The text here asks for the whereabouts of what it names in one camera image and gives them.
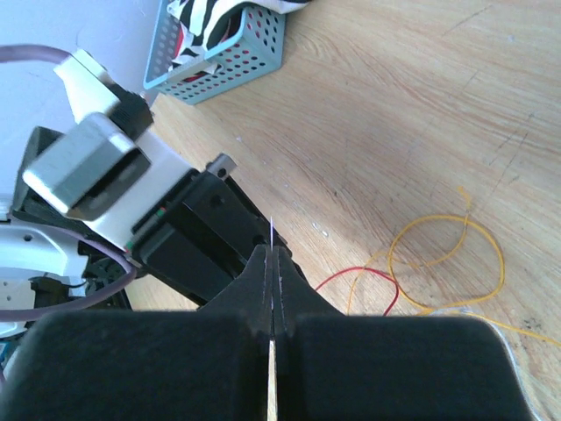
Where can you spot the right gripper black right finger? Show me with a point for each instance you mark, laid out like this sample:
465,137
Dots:
336,367

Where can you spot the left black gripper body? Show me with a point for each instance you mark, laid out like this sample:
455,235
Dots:
199,236

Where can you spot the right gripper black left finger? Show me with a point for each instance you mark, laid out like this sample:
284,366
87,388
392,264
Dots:
150,365

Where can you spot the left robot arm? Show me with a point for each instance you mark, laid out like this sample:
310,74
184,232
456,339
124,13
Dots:
38,240

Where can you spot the blue plastic basket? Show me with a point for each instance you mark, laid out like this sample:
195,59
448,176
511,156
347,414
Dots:
255,49

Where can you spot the zebra striped cloth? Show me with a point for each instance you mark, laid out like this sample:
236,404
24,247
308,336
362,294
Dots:
204,24

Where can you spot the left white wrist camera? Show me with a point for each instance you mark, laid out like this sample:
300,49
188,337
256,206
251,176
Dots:
108,171

